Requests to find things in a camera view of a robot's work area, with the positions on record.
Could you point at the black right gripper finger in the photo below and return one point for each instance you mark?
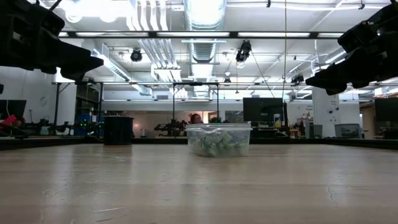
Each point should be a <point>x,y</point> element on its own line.
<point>329,82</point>
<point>360,70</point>

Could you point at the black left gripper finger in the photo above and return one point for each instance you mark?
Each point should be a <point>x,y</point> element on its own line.
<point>85,70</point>
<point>62,56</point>

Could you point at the dark green white packet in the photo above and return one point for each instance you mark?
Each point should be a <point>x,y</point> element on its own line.
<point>225,144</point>

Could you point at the black background robot arm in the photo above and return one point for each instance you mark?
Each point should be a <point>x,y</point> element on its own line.
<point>171,128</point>
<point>53,127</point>

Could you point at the grey waste bin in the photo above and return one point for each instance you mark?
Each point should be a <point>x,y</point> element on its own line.
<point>314,131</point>

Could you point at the clear plastic bin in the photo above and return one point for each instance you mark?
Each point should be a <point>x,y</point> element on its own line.
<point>217,129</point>

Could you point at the white pillar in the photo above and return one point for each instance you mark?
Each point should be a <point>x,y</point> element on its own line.
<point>326,109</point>

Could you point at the black ceiling spotlight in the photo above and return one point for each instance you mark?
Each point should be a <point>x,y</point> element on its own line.
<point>136,56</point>
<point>298,79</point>

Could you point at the black computer monitor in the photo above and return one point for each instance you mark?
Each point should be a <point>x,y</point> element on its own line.
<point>262,110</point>
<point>14,107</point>
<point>387,113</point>

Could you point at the yellow wipes canister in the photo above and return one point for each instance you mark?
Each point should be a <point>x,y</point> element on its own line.
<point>277,120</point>

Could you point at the red object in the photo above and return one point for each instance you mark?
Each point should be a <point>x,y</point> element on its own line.
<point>8,120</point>

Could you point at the black mug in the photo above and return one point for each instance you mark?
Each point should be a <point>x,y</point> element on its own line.
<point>118,130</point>

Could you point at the person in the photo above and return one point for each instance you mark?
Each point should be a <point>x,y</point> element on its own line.
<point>196,119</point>

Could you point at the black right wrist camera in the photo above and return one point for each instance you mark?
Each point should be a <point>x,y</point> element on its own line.
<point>367,31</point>

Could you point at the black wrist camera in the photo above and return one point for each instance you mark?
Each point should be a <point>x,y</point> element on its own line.
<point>367,31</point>
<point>43,18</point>

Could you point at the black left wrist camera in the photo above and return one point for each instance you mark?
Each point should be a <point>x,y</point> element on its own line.
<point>43,18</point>

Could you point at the black overhead camera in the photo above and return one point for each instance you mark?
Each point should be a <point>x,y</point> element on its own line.
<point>244,51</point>

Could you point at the black metal rig frame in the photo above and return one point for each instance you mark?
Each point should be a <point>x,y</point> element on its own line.
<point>233,35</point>

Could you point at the silver ventilation duct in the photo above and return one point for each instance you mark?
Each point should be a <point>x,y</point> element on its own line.
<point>205,18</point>

